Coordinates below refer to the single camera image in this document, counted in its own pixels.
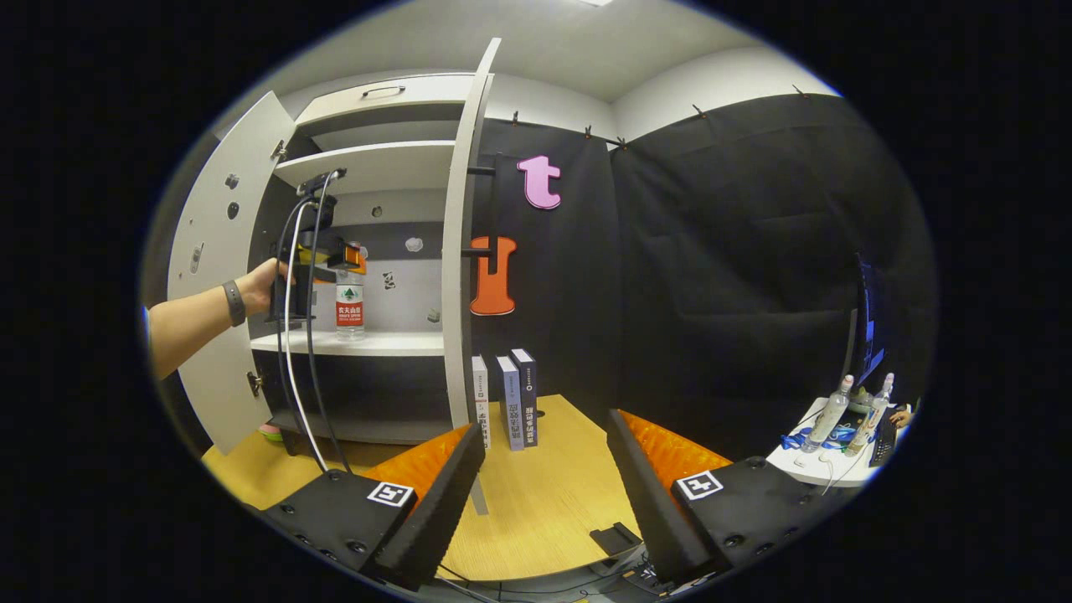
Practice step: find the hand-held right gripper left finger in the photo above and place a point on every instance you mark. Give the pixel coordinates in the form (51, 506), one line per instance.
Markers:
(435, 511)

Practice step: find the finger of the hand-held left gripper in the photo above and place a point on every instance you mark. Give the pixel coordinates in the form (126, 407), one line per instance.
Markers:
(356, 261)

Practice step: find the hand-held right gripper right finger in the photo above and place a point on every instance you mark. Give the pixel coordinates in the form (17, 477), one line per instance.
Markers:
(649, 502)

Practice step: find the clear water bottle red label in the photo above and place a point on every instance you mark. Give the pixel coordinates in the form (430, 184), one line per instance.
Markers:
(350, 314)

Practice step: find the white cabinet door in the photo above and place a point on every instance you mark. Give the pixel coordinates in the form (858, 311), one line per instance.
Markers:
(459, 293)
(209, 218)

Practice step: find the black electronic device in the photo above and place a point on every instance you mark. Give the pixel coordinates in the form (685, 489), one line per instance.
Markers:
(643, 578)

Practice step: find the white cabinet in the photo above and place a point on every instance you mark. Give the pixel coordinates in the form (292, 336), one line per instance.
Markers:
(368, 163)

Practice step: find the grey wristband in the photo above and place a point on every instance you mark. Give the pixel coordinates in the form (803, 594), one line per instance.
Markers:
(234, 303)

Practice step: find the white book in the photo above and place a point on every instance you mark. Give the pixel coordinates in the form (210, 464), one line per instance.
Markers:
(481, 402)

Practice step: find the grey-blue book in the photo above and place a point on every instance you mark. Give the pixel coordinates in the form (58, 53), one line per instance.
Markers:
(508, 410)

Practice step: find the dark blue book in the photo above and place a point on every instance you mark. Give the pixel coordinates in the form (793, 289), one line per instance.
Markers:
(529, 394)

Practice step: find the white side table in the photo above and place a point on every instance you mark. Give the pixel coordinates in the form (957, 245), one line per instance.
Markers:
(804, 466)

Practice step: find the small green object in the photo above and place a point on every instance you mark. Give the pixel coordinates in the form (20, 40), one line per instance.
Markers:
(270, 432)

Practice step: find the clear spray bottle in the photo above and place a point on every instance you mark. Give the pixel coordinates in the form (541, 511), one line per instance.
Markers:
(829, 414)
(871, 414)

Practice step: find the black backdrop cloth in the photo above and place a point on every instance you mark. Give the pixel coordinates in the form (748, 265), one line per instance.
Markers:
(578, 293)
(737, 276)

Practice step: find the black keyboard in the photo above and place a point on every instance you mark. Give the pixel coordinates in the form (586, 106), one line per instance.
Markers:
(883, 440)

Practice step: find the computer monitor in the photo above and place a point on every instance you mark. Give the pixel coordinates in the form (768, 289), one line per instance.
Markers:
(871, 327)

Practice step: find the black table bracket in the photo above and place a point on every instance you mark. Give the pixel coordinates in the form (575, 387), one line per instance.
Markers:
(615, 538)

